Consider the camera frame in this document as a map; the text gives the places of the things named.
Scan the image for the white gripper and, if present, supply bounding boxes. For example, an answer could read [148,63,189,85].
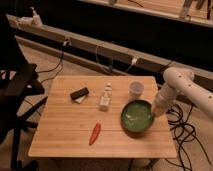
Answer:
[151,94,173,117]

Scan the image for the green ceramic bowl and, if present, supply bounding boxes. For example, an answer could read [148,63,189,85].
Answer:
[120,100,154,133]

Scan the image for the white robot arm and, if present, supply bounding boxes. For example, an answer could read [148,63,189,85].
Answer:
[151,67,213,120]

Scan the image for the translucent plastic cup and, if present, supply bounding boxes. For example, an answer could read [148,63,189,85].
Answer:
[129,81,144,101]

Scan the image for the small clear glass bottle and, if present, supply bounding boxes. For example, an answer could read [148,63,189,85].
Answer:
[99,83,112,111]

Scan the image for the red chili pepper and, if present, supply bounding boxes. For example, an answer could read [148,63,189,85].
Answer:
[89,123,101,145]

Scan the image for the black and white eraser block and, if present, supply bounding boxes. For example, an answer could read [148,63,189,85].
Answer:
[70,87,89,103]

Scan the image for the wooden bamboo table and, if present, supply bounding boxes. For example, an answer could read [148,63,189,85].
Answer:
[28,76,177,158]

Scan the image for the black chair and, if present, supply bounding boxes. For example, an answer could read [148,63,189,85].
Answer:
[0,11,47,170]

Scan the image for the white spray bottle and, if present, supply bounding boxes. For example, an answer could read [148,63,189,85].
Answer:
[30,7,43,27]

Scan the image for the black floor cables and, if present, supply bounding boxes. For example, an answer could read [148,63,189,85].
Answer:
[165,103,213,171]

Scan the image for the grey metal rail beam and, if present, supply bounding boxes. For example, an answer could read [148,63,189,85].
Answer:
[7,15,213,92]

